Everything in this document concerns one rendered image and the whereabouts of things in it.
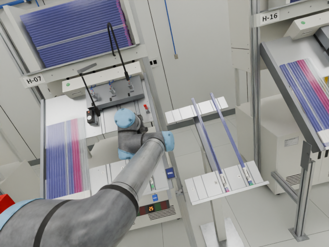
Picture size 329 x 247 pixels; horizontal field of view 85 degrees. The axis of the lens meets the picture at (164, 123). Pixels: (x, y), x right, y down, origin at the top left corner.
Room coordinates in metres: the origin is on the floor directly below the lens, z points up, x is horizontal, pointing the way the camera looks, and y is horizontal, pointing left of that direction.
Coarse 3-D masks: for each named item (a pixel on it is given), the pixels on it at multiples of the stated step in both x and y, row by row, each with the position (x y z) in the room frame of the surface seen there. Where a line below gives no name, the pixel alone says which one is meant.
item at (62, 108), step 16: (64, 96) 1.19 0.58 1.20; (80, 96) 1.16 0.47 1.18; (144, 96) 1.07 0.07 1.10; (48, 112) 1.13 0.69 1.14; (64, 112) 1.11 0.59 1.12; (80, 112) 1.08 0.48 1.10; (112, 112) 1.04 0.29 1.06; (144, 112) 1.00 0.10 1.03; (96, 128) 0.99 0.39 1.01; (112, 128) 0.97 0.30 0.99
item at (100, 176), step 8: (128, 160) 0.82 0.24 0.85; (160, 160) 0.79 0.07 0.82; (96, 168) 0.82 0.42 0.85; (104, 168) 0.82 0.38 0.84; (112, 168) 0.81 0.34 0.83; (120, 168) 0.80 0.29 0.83; (160, 168) 0.76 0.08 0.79; (96, 176) 0.79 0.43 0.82; (104, 176) 0.79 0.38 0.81; (112, 176) 0.78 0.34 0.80; (152, 176) 0.74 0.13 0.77; (160, 176) 0.73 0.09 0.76; (96, 184) 0.76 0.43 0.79; (104, 184) 0.76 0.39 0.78; (160, 184) 0.70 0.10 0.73; (96, 192) 0.74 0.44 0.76; (144, 192) 0.69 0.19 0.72
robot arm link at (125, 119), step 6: (120, 114) 0.63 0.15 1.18; (126, 114) 0.63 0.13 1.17; (132, 114) 0.63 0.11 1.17; (114, 120) 0.63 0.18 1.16; (120, 120) 0.62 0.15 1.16; (126, 120) 0.62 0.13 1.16; (132, 120) 0.62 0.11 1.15; (138, 120) 0.70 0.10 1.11; (120, 126) 0.61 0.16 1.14; (126, 126) 0.61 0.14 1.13; (132, 126) 0.63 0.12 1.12
